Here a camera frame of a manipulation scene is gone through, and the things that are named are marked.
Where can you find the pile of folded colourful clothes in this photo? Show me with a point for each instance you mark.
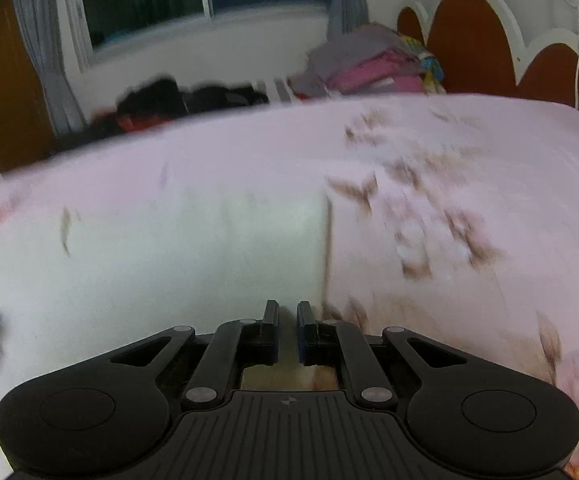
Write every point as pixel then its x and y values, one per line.
pixel 369 67

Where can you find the white knit garment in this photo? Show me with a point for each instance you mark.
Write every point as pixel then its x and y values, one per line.
pixel 169 270

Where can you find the brown and white headboard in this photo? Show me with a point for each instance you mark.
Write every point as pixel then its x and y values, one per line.
pixel 469 35

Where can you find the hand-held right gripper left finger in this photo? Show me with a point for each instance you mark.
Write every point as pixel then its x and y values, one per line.
pixel 269 345

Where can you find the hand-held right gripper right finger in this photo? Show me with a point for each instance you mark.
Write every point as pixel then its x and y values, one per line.
pixel 303 345

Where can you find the pink floral bedsheet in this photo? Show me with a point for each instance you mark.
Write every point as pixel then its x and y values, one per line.
pixel 469 160

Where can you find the striped cloth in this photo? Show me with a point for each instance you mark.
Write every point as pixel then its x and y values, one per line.
pixel 277 89

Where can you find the pile of dark clothes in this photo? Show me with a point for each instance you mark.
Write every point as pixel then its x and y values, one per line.
pixel 159 97

